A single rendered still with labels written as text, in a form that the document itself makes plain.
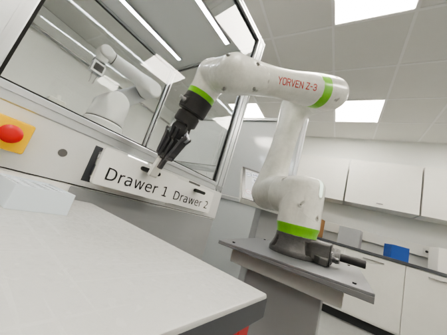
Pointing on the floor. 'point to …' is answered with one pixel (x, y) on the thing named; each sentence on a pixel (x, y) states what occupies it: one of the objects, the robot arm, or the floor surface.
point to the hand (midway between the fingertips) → (157, 167)
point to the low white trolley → (111, 280)
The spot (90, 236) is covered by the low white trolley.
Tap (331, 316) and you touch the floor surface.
